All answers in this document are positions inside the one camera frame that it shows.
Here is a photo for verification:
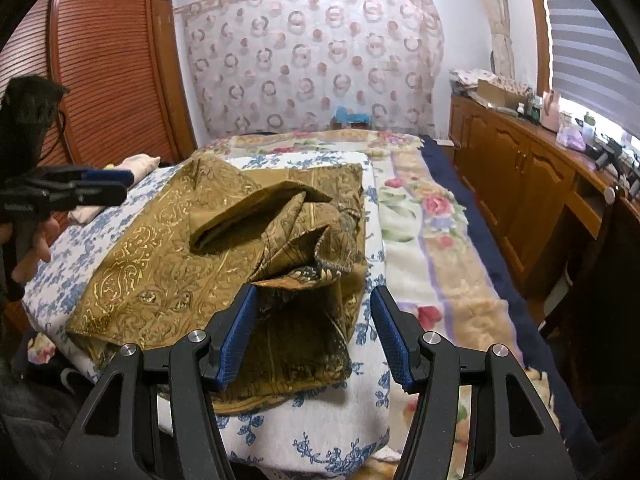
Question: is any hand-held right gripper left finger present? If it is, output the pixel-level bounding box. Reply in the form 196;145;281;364
47;282;258;480

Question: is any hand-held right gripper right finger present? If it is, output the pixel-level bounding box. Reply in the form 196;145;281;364
370;285;596;480

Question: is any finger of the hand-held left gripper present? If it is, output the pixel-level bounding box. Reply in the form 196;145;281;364
30;182;129;211
35;166;137;187

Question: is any brown gold patterned shirt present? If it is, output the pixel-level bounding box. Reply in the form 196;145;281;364
65;152;365;403

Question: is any person's left hand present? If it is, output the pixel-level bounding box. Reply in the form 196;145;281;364
10;216;64;286

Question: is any cream folded garment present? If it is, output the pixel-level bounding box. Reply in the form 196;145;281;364
67;205;106;225
112;155;161;181

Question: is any floral fleece blanket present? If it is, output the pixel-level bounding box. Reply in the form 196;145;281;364
200;129;561;480

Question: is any wooden louvered wardrobe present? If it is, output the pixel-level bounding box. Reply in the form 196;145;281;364
0;0;198;231

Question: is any navy bedsheet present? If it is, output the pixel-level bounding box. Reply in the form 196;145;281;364
420;135;601;480

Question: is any long wooden cabinet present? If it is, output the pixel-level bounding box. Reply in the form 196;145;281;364
447;92;640;301

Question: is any dark wooden chair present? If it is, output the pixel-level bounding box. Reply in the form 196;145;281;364
540;187;640;461

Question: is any purple plastic bag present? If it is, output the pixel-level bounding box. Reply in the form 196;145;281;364
557;125;587;152

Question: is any cardboard box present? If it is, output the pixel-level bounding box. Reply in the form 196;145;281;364
475;78;531;108

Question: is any floral printed flat box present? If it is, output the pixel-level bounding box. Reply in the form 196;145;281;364
450;66;493;92

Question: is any black gadget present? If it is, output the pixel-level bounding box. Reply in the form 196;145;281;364
592;142;640;181

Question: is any cream lace window curtain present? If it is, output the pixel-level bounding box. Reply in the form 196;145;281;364
480;0;516;78

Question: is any striped window blind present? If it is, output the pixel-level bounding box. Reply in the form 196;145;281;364
540;0;640;126

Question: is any circle patterned wall curtain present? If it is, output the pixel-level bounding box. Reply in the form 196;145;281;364
175;0;446;143

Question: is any wooden window frame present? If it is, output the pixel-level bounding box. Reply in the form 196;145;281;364
522;0;553;93

